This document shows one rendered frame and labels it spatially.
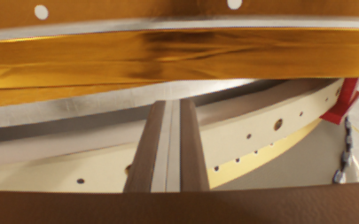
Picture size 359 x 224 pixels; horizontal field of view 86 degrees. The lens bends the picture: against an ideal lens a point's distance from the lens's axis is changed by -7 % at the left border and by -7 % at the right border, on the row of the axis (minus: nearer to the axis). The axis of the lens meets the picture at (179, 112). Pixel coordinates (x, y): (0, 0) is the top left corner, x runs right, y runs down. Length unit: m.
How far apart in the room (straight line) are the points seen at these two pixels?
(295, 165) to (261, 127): 0.17
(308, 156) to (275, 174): 0.09
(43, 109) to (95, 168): 0.07
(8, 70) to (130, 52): 0.12
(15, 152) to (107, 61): 0.11
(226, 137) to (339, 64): 0.13
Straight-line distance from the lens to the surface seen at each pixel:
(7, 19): 0.23
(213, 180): 0.27
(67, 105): 0.20
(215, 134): 0.18
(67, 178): 0.18
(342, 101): 0.39
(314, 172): 0.43
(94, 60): 0.20
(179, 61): 0.19
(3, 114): 0.22
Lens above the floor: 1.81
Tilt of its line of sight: 30 degrees down
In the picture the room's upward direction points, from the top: 2 degrees counter-clockwise
